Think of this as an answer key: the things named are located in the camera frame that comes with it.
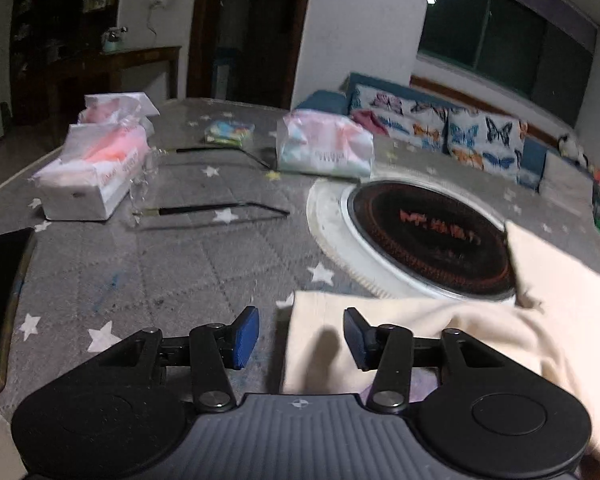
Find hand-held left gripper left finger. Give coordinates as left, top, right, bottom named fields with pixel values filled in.
left=87, top=305, right=261, bottom=413

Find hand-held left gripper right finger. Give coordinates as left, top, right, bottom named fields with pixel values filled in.
left=343, top=307, right=520, bottom=415

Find cream sweater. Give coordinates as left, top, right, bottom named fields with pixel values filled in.
left=280, top=220, right=600, bottom=480

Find round black induction cooktop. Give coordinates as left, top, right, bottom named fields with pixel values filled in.
left=306, top=169, right=518, bottom=306

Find long black stick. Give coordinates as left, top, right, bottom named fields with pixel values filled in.
left=135, top=202, right=291, bottom=219
left=165, top=145, right=272, bottom=170

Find pink blue tissue pack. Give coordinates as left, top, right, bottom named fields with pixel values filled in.
left=276, top=108, right=376, bottom=179

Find small colourful packet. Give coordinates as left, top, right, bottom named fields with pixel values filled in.
left=204, top=119, right=256, bottom=147

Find pink cloth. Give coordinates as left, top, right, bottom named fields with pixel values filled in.
left=351, top=109, right=388, bottom=136

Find pink white tissue pack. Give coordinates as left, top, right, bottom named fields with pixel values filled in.
left=77, top=91, right=161, bottom=126
left=30, top=122, right=153, bottom=222

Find butterfly print cushion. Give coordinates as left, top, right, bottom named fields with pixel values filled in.
left=349, top=82, right=453, bottom=153
left=446, top=107, right=527, bottom=186

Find blue sofa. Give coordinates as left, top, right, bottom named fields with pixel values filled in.
left=295, top=72, right=600, bottom=248

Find black smartphone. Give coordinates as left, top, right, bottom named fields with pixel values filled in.
left=0, top=226, right=37, bottom=395

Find grey cushion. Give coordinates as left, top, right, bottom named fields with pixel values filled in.
left=539, top=150, right=595, bottom=218

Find black white plush toy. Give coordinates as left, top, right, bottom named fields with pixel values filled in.
left=557, top=132, right=588, bottom=168

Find wooden side table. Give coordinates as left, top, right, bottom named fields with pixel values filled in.
left=45, top=46, right=182, bottom=126

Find dark wooden door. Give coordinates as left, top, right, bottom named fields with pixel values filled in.
left=186, top=0, right=317, bottom=111

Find teal kettle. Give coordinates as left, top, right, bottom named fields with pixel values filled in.
left=101, top=26, right=129, bottom=54

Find dark window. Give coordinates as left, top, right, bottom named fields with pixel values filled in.
left=417, top=0, right=600, bottom=128

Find dark wooden cabinet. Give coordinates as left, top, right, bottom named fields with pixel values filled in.
left=9, top=0, right=126, bottom=126

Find white wall socket cable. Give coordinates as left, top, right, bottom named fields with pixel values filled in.
left=147, top=0, right=168, bottom=36

